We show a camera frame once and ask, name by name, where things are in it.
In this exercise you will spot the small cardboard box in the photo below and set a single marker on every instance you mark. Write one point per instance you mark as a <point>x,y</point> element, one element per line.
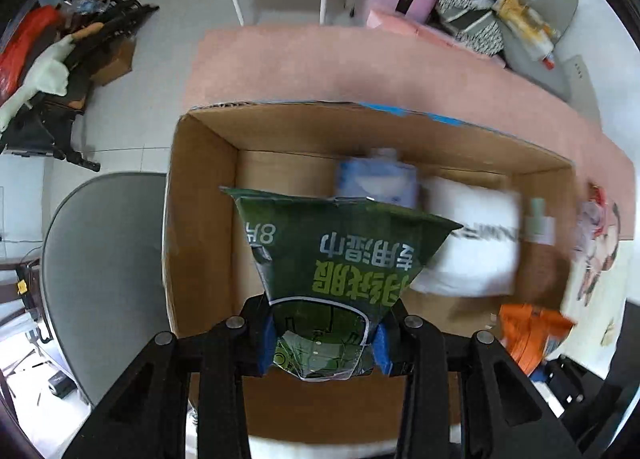
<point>116,59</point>

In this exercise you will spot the green wet wipes packet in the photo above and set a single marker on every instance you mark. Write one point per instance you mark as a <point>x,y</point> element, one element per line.
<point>325,259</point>

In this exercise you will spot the red bag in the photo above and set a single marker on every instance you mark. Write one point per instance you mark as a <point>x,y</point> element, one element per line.
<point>25,44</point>

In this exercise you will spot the grey office chair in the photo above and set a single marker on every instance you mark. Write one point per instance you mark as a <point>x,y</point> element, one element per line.
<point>545,24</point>

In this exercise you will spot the yellow snack packets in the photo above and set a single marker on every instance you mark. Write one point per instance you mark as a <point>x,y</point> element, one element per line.
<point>528,24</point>

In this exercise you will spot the orange snack packet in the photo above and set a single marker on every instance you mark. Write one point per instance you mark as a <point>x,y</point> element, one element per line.
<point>532,334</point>

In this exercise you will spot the black white patterned bag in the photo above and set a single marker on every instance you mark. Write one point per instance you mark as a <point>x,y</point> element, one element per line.
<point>470,4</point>

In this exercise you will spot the white tissue packet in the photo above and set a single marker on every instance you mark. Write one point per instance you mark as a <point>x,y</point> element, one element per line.
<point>475,239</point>

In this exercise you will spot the pale green small packet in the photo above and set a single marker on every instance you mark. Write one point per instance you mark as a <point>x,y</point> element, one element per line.
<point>538,224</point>

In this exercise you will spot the black tripod stand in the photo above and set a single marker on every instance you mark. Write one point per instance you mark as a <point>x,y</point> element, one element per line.
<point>70,84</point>

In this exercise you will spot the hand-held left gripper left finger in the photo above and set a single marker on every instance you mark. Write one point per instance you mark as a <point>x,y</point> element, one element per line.
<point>267,342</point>

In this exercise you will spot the printed cartoon cloth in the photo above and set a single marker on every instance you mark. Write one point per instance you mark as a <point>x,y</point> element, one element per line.
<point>600,249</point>

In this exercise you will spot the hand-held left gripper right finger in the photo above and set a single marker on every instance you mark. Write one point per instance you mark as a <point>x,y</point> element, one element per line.
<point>382,345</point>

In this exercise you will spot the pale green plush toy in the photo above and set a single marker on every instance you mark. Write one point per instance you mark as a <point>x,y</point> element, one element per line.
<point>40,79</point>

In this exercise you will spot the blue tissue packet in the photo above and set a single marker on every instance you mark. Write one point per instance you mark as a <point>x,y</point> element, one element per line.
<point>376,181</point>

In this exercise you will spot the pink table cloth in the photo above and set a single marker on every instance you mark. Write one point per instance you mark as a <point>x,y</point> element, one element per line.
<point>380,64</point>

